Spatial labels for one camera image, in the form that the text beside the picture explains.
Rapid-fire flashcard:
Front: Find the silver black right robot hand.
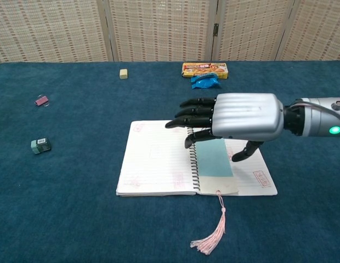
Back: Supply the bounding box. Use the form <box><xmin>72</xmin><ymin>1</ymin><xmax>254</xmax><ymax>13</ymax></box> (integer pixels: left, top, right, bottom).
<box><xmin>165</xmin><ymin>93</ymin><xmax>285</xmax><ymax>162</ymax></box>

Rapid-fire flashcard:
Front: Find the light blue bookmark pink tassel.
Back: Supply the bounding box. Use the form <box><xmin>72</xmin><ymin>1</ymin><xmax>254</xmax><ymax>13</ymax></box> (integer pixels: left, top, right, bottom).
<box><xmin>190</xmin><ymin>138</ymin><xmax>239</xmax><ymax>255</ymax></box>

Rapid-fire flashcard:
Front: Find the open white spiral notebook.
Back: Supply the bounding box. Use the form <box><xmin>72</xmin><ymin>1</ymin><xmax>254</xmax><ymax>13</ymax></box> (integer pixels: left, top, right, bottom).
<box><xmin>116</xmin><ymin>119</ymin><xmax>278</xmax><ymax>197</ymax></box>

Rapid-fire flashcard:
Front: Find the blue snack packet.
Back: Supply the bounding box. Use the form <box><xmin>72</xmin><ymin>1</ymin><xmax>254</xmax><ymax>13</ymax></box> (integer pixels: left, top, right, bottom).
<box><xmin>190</xmin><ymin>72</ymin><xmax>222</xmax><ymax>90</ymax></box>

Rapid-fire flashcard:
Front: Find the yellow curry box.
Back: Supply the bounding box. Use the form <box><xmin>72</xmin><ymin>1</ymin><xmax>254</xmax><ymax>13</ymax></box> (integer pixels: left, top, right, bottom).
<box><xmin>182</xmin><ymin>62</ymin><xmax>229</xmax><ymax>79</ymax></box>

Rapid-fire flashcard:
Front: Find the woven folding screen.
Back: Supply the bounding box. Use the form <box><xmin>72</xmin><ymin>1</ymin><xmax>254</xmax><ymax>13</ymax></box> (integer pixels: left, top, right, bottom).
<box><xmin>0</xmin><ymin>0</ymin><xmax>340</xmax><ymax>66</ymax></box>

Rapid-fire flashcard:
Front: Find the dark blue table cloth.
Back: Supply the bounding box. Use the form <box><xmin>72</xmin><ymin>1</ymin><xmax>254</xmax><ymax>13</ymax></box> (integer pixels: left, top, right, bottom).
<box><xmin>0</xmin><ymin>60</ymin><xmax>340</xmax><ymax>263</ymax></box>

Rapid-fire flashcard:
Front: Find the pink binder clip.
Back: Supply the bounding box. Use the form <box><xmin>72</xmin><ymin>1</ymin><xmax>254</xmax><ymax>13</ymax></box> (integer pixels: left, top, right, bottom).
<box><xmin>34</xmin><ymin>94</ymin><xmax>49</xmax><ymax>107</ymax></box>

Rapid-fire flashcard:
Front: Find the green pencil sharpener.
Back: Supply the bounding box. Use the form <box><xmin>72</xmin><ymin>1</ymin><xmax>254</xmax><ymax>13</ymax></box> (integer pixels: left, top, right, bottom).
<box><xmin>30</xmin><ymin>138</ymin><xmax>52</xmax><ymax>155</ymax></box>

